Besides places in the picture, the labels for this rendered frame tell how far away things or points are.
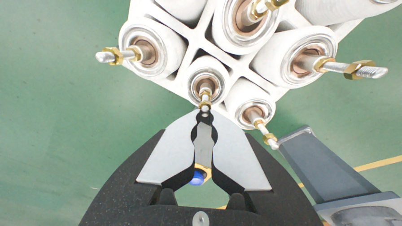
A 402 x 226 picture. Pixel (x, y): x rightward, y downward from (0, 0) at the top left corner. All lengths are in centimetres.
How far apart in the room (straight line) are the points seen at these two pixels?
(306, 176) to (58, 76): 112
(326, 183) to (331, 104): 33
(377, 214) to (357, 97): 41
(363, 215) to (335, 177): 9
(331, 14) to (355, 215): 53
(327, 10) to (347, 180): 51
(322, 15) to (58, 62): 83
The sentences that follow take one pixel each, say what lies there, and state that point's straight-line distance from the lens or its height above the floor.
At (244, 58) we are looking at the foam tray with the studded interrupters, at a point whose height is 18.
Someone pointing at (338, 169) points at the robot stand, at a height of 20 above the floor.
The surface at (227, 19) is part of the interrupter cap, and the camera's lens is 20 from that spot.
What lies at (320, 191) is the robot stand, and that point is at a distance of 63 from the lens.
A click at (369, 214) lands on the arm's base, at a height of 32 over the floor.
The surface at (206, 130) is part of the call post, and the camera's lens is 34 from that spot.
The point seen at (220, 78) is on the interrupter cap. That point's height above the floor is 25.
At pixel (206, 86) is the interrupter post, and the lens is 19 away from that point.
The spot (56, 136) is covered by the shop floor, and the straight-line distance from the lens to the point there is 115.
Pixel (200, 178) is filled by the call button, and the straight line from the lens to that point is 27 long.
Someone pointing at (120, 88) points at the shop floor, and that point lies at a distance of 62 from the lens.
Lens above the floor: 45
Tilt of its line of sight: 58 degrees down
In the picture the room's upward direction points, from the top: 174 degrees counter-clockwise
